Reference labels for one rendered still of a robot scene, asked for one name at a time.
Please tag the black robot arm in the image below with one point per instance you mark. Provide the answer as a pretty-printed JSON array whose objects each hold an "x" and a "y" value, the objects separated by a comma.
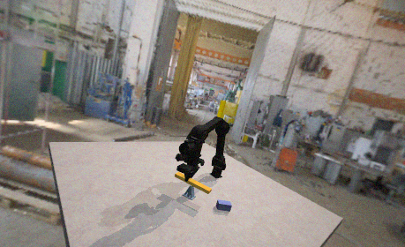
[{"x": 197, "y": 137}]

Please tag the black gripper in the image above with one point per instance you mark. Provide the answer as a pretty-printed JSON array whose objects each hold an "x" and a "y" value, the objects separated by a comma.
[{"x": 191, "y": 167}]

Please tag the orange bar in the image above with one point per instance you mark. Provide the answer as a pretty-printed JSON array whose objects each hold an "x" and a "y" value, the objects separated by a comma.
[{"x": 194, "y": 183}]

